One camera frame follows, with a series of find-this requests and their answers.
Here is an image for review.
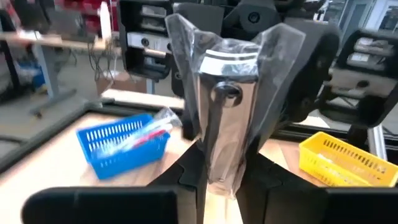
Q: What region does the clear bag with black tool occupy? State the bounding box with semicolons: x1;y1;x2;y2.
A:
164;12;307;200

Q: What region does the white bottle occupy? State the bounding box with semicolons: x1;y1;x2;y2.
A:
98;1;113;42

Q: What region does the red white item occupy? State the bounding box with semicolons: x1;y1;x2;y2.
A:
130;127;172;151

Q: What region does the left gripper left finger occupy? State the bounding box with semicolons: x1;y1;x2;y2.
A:
21;142;208;224

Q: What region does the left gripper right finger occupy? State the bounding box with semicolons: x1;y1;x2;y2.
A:
235;145;398;224

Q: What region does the aluminium extrusion bar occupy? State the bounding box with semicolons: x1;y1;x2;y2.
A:
366;124;388;161

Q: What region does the wooden desk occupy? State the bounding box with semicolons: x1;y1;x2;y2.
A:
0;30;123;119

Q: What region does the cardboard box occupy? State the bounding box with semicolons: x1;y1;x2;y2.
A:
94;70;149;96

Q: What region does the blue plastic basket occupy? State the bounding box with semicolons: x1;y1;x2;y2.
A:
75;113;172;181

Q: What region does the yellow plastic basket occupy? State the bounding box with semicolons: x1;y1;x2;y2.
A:
298;131;398;189

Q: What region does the blue storage bin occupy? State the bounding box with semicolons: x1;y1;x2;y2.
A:
16;60;46;90

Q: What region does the blue-bristle toothbrush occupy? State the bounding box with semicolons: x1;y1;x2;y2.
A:
102;106;183;154

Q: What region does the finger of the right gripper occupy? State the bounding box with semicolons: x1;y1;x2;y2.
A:
170;2;225;141
254;17;341;151

